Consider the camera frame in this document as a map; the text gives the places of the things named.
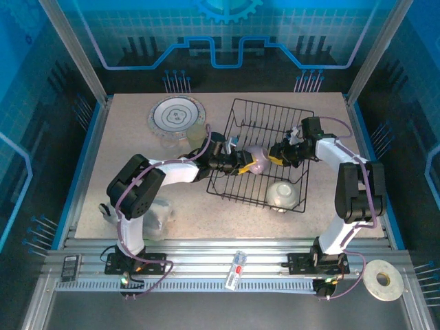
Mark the crumpled white plastic bag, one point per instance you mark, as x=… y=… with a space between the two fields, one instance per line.
x=159 y=216

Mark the clear glass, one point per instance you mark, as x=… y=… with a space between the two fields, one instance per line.
x=168 y=143

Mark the clear packet with red label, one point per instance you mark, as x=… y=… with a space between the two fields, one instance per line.
x=235 y=271

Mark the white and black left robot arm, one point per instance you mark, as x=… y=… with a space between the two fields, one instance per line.
x=175 y=172

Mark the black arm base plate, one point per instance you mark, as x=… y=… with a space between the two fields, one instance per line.
x=297 y=264
x=156 y=259

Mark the grey tape roll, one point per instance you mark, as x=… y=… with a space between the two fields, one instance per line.
x=371 y=282

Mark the aluminium rail beam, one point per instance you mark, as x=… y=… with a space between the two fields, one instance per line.
x=206 y=254

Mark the small black flat device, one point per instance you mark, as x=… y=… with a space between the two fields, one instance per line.
x=70 y=268

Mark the frosted green cup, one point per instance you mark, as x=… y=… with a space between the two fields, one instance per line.
x=196 y=137

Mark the white bowl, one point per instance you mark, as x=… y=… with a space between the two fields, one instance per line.
x=282 y=196

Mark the black connector block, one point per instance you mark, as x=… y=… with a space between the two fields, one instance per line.
x=132 y=283
x=324 y=288

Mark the colourful patterned plate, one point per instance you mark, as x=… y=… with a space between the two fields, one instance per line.
x=175 y=115

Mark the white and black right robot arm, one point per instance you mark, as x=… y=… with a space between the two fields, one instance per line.
x=357 y=192

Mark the aluminium frame post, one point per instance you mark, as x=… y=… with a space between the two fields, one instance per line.
x=76 y=51
x=376 y=51

